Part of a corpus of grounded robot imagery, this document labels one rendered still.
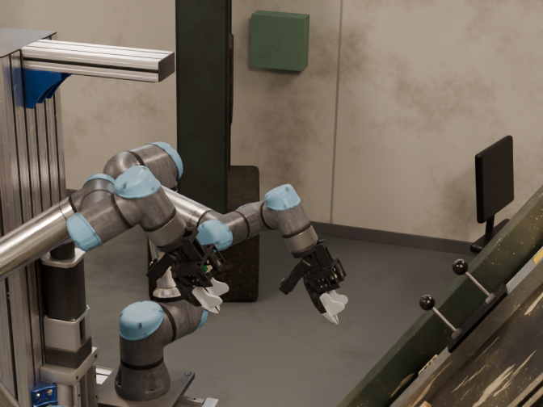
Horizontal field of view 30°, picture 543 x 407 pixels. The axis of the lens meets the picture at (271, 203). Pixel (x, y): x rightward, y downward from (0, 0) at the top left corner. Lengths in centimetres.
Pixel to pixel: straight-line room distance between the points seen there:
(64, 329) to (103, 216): 60
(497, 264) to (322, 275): 47
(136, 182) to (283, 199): 56
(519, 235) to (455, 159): 342
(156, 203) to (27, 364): 70
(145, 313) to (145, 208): 83
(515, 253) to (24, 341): 120
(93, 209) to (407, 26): 404
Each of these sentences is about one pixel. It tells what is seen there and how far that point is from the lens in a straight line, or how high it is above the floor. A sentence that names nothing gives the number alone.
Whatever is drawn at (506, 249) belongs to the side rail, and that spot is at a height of 151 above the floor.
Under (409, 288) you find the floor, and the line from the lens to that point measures 569.
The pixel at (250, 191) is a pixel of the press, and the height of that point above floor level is 52.
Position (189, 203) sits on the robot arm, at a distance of 243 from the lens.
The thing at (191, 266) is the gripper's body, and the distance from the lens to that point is 198.
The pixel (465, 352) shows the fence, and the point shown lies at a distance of 243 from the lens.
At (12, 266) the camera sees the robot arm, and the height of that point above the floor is 165.
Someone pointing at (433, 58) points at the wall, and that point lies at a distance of 582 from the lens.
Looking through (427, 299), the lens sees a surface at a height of 144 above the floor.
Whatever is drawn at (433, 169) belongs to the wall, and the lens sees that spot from 600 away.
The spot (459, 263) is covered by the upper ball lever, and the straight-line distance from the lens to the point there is 239.
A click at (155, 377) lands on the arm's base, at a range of 275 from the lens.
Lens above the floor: 255
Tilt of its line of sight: 22 degrees down
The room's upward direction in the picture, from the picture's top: 1 degrees clockwise
